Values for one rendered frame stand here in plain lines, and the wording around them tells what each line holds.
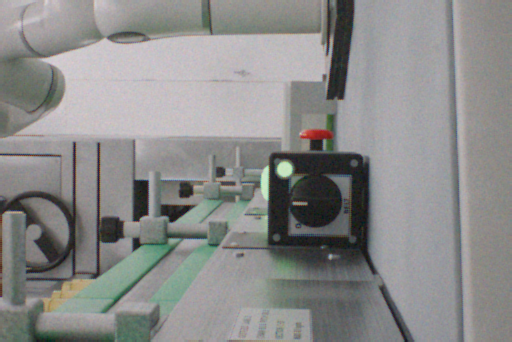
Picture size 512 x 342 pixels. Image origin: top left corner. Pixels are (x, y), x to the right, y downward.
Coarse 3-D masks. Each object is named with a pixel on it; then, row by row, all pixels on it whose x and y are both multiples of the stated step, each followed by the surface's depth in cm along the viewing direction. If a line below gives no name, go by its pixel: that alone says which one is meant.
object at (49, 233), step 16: (32, 192) 236; (16, 208) 237; (32, 208) 241; (48, 208) 240; (64, 208) 236; (0, 224) 237; (32, 224) 237; (48, 224) 241; (64, 224) 240; (0, 240) 237; (32, 240) 241; (48, 240) 238; (64, 240) 241; (32, 256) 241; (48, 256) 237; (64, 256) 236; (32, 272) 237
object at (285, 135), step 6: (288, 84) 157; (282, 90) 156; (288, 90) 157; (282, 96) 156; (288, 96) 156; (282, 102) 156; (288, 102) 156; (282, 108) 156; (288, 108) 156; (282, 114) 156; (288, 114) 156; (282, 120) 156; (288, 120) 156; (282, 126) 156; (288, 126) 156; (282, 132) 156; (288, 132) 156; (282, 138) 156; (288, 138) 157; (282, 144) 156; (288, 144) 157
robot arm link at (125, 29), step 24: (96, 0) 122; (120, 0) 120; (144, 0) 120; (168, 0) 120; (192, 0) 120; (96, 24) 124; (120, 24) 121; (144, 24) 121; (168, 24) 122; (192, 24) 122
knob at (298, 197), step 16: (304, 176) 77; (320, 176) 77; (304, 192) 76; (320, 192) 76; (336, 192) 76; (304, 208) 75; (320, 208) 75; (336, 208) 75; (304, 224) 77; (320, 224) 76
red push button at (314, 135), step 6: (306, 132) 108; (312, 132) 108; (318, 132) 108; (324, 132) 108; (330, 132) 109; (306, 138) 108; (312, 138) 108; (318, 138) 108; (324, 138) 108; (330, 138) 108; (312, 144) 109; (318, 144) 109; (312, 150) 109; (318, 150) 109
